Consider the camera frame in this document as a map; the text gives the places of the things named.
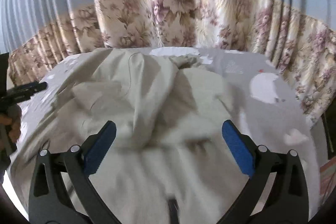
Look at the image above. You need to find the light green jacket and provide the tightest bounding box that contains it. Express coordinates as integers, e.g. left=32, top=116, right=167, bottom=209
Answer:
left=10, top=49, right=247, bottom=223

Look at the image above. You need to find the blue floral curtain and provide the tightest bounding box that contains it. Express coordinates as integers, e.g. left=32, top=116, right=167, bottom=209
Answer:
left=1, top=0, right=335, bottom=122

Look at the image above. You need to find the grey animal print bedsheet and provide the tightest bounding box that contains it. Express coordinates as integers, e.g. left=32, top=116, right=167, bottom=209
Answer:
left=4, top=47, right=329, bottom=224

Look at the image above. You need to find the dark cabinet at right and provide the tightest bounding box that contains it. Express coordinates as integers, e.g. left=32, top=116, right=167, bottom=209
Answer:
left=322, top=108, right=336, bottom=160

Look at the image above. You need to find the person's left hand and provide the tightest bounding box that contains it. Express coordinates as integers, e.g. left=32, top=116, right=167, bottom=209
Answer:
left=1, top=105, right=22, bottom=143

